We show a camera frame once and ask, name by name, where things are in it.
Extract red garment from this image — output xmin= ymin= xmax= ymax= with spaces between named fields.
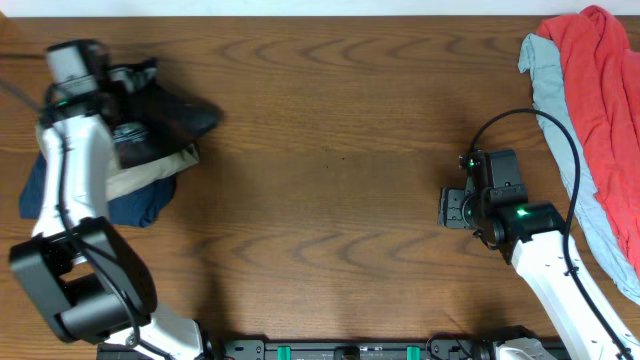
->
xmin=537 ymin=5 xmax=639 ymax=271

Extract light grey garment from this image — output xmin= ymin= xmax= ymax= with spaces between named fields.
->
xmin=517 ymin=32 xmax=640 ymax=306

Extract folded navy blue garment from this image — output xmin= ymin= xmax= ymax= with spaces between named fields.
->
xmin=19 ymin=153 xmax=177 ymax=228

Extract folded beige trousers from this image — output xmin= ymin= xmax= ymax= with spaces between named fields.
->
xmin=34 ymin=64 xmax=200 ymax=201

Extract black printed cycling jersey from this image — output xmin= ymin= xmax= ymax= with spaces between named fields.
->
xmin=108 ymin=58 xmax=223 ymax=169

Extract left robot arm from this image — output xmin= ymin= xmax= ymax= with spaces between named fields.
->
xmin=10 ymin=62 xmax=212 ymax=359

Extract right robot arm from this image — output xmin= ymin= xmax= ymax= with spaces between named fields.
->
xmin=438 ymin=181 xmax=639 ymax=359

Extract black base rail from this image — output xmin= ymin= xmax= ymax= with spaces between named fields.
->
xmin=96 ymin=324 xmax=571 ymax=360

